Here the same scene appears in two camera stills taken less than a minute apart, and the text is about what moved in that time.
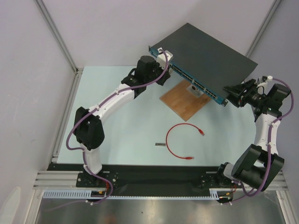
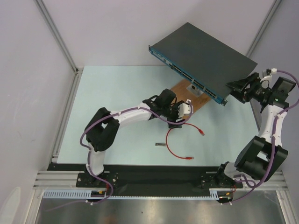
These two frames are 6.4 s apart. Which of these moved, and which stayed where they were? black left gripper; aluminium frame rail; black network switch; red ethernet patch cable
Moved: black left gripper
Stayed: aluminium frame rail; red ethernet patch cable; black network switch
